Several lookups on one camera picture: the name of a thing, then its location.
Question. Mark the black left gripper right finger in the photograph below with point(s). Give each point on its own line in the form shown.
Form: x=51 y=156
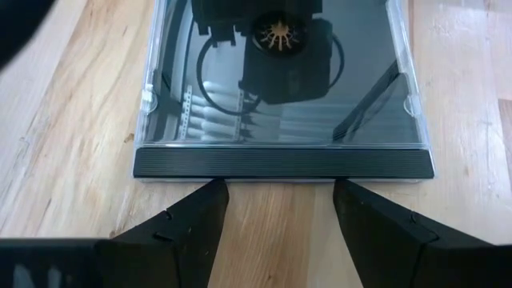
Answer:
x=400 y=256

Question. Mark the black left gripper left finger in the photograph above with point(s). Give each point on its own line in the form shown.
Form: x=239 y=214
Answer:
x=160 y=256

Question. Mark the clear black-tray jewel case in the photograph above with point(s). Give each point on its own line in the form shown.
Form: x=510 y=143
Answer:
x=280 y=164

